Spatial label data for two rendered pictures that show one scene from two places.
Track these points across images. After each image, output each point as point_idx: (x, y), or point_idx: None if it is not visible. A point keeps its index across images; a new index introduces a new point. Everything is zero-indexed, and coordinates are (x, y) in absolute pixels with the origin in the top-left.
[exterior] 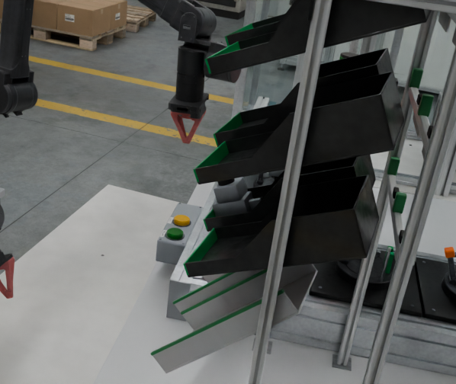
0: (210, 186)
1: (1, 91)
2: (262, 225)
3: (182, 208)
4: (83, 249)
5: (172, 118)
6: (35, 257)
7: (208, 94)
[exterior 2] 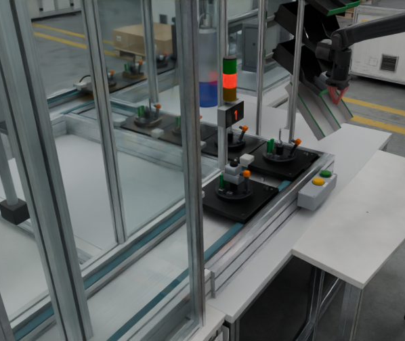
0: (259, 266)
1: None
2: None
3: (313, 192)
4: (380, 218)
5: (347, 89)
6: None
7: (326, 80)
